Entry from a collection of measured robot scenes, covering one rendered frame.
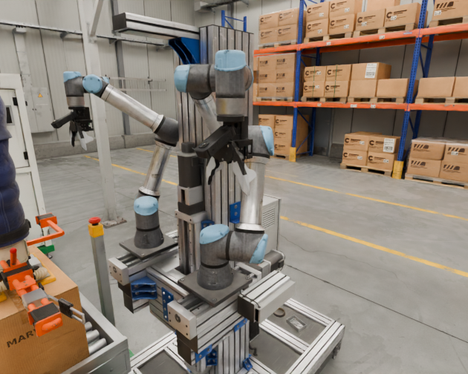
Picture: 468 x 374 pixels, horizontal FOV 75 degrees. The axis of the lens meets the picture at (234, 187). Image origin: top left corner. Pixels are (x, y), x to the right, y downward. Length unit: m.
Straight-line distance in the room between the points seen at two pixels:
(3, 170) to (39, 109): 8.69
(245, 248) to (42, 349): 1.00
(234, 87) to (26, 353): 1.37
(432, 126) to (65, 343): 8.36
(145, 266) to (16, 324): 0.54
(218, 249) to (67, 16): 10.27
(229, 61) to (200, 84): 0.16
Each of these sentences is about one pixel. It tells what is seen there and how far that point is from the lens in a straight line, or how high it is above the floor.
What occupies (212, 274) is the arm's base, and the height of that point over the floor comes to 1.10.
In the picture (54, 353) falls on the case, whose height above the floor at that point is 0.67.
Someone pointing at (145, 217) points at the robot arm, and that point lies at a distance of 1.56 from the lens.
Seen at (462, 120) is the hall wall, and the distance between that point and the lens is 8.72.
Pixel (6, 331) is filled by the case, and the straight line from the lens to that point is 1.59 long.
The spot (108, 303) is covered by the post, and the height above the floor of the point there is 0.43.
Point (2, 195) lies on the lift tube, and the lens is 1.57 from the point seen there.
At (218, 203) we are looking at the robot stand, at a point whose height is 1.30.
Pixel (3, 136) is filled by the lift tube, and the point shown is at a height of 1.61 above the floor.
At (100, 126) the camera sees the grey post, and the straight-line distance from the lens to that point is 4.46.
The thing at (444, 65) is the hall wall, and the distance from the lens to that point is 8.81.
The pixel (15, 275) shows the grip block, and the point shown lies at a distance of 1.48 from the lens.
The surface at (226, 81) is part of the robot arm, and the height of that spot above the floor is 1.80.
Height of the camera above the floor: 1.77
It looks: 17 degrees down
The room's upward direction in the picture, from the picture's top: straight up
